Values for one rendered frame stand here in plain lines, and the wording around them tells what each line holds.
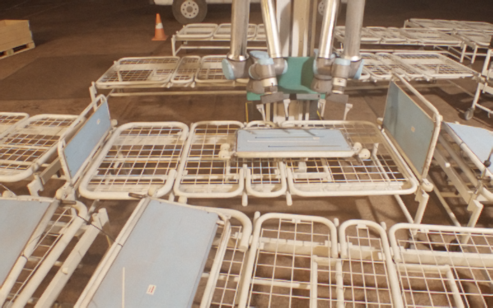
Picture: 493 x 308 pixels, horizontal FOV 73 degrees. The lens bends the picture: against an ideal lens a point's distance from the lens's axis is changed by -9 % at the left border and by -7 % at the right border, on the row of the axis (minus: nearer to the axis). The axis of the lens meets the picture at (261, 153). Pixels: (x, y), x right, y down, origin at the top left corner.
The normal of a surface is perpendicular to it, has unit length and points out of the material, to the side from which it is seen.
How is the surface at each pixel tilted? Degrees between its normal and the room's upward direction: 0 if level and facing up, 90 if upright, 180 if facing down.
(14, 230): 5
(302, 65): 90
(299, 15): 90
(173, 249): 7
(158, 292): 7
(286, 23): 90
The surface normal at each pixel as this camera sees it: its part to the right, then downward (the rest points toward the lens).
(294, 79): 0.06, 0.51
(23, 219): 0.10, -0.86
